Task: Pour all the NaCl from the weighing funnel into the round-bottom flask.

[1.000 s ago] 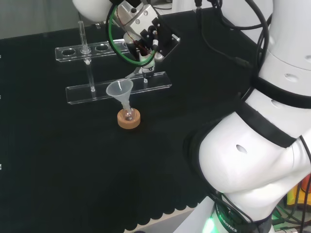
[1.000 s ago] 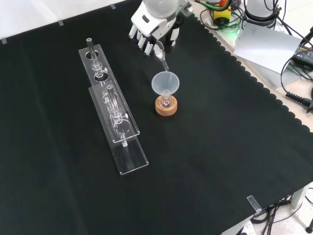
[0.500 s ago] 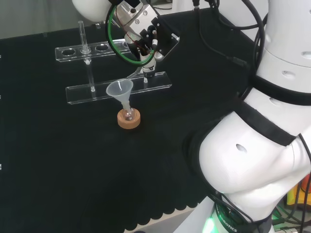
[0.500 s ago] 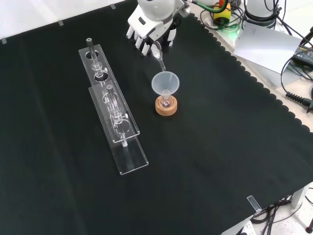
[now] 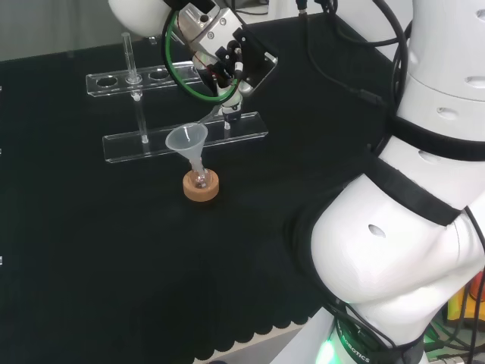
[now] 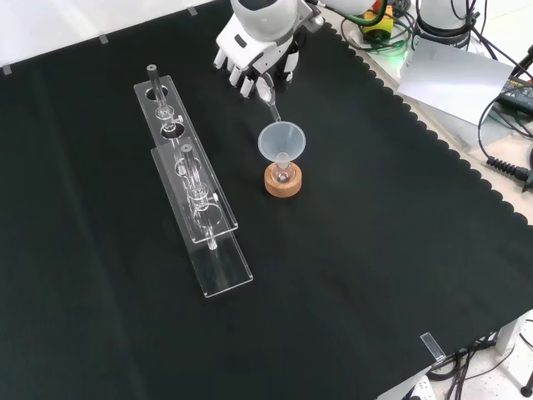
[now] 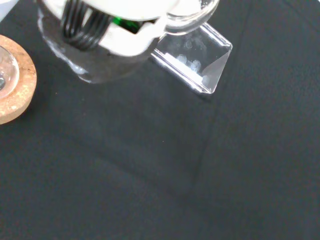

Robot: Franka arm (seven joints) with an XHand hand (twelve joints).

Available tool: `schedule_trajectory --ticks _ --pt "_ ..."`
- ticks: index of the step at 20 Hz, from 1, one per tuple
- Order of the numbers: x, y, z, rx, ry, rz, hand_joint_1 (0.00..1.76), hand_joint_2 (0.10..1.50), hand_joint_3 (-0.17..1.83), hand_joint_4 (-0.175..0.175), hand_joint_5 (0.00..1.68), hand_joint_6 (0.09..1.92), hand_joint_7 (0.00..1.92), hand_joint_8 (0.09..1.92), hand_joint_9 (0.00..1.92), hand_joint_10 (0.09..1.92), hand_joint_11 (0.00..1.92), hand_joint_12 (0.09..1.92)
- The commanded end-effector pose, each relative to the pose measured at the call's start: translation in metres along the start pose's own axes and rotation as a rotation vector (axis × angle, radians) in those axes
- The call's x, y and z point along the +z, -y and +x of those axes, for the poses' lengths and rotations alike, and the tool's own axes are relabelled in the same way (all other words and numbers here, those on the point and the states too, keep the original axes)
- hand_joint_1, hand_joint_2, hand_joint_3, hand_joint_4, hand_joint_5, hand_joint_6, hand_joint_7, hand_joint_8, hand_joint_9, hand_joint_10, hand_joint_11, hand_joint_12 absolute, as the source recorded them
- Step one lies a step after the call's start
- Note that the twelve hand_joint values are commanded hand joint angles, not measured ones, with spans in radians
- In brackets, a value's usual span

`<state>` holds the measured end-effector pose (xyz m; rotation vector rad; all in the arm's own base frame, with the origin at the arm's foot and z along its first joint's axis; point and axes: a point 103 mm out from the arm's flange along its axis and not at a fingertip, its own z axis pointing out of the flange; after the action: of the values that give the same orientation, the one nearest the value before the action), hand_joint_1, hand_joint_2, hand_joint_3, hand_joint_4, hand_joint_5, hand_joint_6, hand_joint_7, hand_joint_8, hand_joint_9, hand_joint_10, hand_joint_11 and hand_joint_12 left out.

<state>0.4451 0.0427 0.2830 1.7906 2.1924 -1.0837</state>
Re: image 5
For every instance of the clear acrylic funnel stand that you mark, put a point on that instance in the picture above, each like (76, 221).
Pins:
(159, 146)

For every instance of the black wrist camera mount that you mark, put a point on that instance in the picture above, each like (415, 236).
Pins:
(255, 57)

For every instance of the translucent plastic funnel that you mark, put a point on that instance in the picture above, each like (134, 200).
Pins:
(186, 141)

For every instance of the small glass round-bottom flask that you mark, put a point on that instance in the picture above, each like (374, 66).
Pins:
(199, 181)

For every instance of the black bench cloth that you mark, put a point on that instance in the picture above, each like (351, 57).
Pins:
(113, 246)

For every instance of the yellow stop button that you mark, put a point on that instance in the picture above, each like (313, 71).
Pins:
(454, 303)

